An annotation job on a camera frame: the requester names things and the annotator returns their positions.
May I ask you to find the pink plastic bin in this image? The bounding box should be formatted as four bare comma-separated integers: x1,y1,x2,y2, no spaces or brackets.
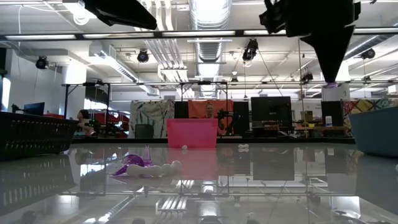
166,118,220,149

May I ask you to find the black panel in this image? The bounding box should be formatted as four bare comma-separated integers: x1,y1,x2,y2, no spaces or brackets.
233,101,251,136
174,101,190,119

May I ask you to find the teal plastic bin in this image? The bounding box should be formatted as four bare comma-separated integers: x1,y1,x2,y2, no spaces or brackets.
348,106,398,159

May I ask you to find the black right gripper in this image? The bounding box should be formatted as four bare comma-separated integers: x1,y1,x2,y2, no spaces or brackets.
285,0,361,83

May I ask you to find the person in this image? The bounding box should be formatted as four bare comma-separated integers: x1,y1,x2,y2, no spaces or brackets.
201,101,218,119
76,108,98,138

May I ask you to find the black slotted plastic basket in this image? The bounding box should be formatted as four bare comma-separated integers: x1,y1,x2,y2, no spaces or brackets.
0,111,80,162

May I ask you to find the black ceiling spotlight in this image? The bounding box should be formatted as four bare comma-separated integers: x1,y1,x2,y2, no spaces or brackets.
137,49,150,64
35,55,50,70
360,48,376,60
242,37,259,63

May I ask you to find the black monitor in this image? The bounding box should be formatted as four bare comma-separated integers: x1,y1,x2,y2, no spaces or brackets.
23,101,46,116
251,96,292,128
320,101,344,127

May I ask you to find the leaf print curtain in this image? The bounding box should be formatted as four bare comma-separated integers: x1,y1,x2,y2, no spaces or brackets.
129,100,175,139

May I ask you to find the cardboard box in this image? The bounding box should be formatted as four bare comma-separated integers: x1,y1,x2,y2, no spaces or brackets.
300,110,315,123

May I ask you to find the colourful patchwork quilt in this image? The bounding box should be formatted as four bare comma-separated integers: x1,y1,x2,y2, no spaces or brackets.
340,98,398,138

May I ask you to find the orange curtain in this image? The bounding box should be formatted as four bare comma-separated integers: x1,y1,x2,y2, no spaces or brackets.
188,99,234,136

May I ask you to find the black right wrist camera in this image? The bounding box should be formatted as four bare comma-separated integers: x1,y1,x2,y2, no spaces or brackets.
259,0,287,34

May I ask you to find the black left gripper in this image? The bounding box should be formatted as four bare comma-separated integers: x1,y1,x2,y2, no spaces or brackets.
83,0,158,30

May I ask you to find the silver ceiling duct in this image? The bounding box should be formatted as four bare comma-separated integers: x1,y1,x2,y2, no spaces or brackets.
189,0,233,97

